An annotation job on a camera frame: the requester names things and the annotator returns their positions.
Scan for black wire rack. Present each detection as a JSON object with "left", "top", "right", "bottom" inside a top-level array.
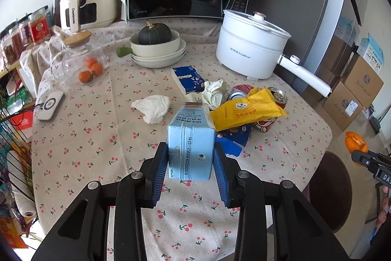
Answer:
[{"left": 0, "top": 90, "right": 34, "bottom": 219}]

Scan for red cartoon print can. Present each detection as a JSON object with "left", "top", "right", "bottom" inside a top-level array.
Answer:
[{"left": 252, "top": 117, "right": 278, "bottom": 133}]

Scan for crumpled cream paper ball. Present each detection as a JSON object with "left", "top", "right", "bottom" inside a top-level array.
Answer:
[{"left": 202, "top": 80, "right": 228, "bottom": 110}]

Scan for blue and white carton box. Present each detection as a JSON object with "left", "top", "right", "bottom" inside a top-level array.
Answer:
[{"left": 359, "top": 33, "right": 384, "bottom": 73}]

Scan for white flat electronic device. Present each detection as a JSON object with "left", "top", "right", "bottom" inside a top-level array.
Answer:
[{"left": 36, "top": 90, "right": 65, "bottom": 122}]

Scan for light blue milk carton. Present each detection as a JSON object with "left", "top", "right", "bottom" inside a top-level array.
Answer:
[{"left": 166, "top": 102, "right": 216, "bottom": 182}]

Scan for orange peel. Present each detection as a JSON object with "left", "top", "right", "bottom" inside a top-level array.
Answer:
[{"left": 345, "top": 132, "right": 368, "bottom": 154}]

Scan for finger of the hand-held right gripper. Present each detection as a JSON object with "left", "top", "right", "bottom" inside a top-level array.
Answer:
[{"left": 351, "top": 150, "right": 378, "bottom": 170}]

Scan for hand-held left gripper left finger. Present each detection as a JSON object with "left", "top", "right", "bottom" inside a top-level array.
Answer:
[{"left": 31, "top": 142, "right": 169, "bottom": 261}]

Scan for glass jar with dark contents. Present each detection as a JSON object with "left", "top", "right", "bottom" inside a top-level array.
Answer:
[{"left": 17, "top": 19, "right": 31, "bottom": 47}]

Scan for blue almond cookie box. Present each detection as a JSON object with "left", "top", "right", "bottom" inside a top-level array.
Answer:
[{"left": 172, "top": 65, "right": 205, "bottom": 95}]

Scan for red silver-top drink can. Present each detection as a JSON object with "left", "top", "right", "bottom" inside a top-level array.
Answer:
[{"left": 230, "top": 84, "right": 254, "bottom": 101}]

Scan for cream pan with green handle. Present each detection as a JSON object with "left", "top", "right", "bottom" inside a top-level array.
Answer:
[{"left": 116, "top": 29, "right": 181, "bottom": 59}]

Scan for glass jar with bamboo lid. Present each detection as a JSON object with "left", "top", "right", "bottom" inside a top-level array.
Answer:
[{"left": 50, "top": 30, "right": 106, "bottom": 86}]

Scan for flattened blue carton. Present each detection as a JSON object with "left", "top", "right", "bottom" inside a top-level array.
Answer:
[{"left": 215, "top": 125, "right": 252, "bottom": 158}]

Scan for stacked white bowls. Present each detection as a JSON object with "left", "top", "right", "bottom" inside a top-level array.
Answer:
[{"left": 131, "top": 39, "right": 186, "bottom": 64}]

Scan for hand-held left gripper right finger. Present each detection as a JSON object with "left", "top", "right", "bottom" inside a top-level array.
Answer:
[{"left": 213, "top": 143, "right": 350, "bottom": 261}]

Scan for brown cardboard box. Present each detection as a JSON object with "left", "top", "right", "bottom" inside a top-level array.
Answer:
[
  {"left": 340, "top": 55, "right": 384, "bottom": 102},
  {"left": 322, "top": 82, "right": 364, "bottom": 131}
]

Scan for white electric cooking pot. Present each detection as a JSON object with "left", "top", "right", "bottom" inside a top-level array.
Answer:
[{"left": 215, "top": 9, "right": 332, "bottom": 98}]

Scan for cream plate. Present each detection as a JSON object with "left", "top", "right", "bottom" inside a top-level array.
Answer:
[{"left": 132, "top": 48, "right": 186, "bottom": 68}]

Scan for dark green pumpkin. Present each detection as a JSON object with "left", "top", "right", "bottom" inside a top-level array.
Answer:
[{"left": 138, "top": 21, "right": 172, "bottom": 45}]

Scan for crumpled white tissue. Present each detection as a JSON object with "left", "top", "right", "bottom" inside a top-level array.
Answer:
[{"left": 131, "top": 95, "right": 171, "bottom": 125}]

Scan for yellow snack bag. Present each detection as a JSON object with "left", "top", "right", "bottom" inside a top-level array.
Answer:
[{"left": 210, "top": 88, "right": 288, "bottom": 131}]

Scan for cherry print tablecloth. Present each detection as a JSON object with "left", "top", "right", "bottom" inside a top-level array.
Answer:
[{"left": 20, "top": 18, "right": 333, "bottom": 261}]

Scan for paper towel roll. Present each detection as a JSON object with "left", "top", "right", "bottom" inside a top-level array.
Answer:
[{"left": 6, "top": 148, "right": 39, "bottom": 219}]

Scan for glass jar with red label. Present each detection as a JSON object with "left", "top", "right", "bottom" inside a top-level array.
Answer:
[{"left": 28, "top": 9, "right": 51, "bottom": 44}]

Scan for red open drink can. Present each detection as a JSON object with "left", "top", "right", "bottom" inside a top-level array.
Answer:
[{"left": 267, "top": 87, "right": 288, "bottom": 110}]

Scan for person's right hand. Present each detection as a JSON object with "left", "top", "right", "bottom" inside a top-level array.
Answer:
[{"left": 377, "top": 184, "right": 391, "bottom": 228}]

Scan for dark brown round stool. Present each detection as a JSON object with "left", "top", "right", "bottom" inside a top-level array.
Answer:
[{"left": 308, "top": 151, "right": 353, "bottom": 234}]

